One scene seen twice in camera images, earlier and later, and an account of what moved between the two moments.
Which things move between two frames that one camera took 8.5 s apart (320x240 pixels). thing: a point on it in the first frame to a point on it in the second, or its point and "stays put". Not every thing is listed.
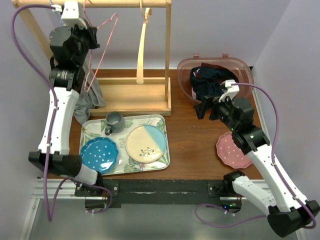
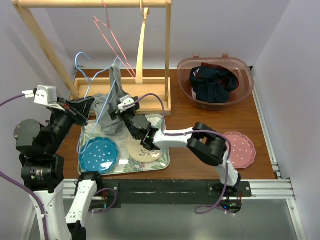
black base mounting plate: x=120 y=191 stays put
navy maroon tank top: x=206 y=80 stays put
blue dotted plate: x=100 y=154 stays put
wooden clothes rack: x=123 y=97 stays put
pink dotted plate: x=230 y=154 stays put
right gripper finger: x=201 y=107 to x=112 y=113
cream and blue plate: x=145 y=143 stays put
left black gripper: x=90 y=32 to x=80 y=108
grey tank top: x=90 y=98 to x=102 y=104
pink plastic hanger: x=111 y=19 to x=114 y=43
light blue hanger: x=57 y=8 to x=117 y=58
